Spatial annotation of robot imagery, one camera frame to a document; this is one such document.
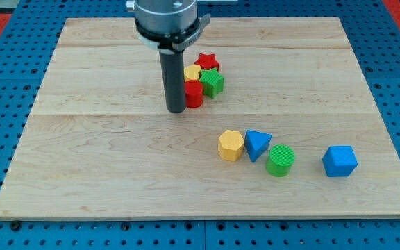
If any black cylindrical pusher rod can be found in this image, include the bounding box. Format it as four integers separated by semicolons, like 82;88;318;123
159;53;186;113

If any blue triangle block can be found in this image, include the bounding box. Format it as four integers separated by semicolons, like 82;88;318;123
244;130;272;162

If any yellow heart block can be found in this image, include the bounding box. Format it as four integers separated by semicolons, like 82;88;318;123
184;64;201;81

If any red cylinder block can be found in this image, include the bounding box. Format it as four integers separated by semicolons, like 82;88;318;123
185;80;203;108

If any red star block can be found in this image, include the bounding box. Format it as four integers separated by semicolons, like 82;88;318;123
194;53;219;71

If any green star block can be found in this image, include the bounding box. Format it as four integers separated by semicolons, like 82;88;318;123
199;68;224;99

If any yellow hexagon block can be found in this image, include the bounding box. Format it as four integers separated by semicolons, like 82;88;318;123
218;130;244;162

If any wooden board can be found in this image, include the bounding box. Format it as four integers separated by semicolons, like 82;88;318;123
0;17;400;221

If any green cylinder block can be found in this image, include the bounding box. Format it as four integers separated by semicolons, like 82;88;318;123
265;144;295;177

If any blue cube block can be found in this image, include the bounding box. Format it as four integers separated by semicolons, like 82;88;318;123
322;145;358;177

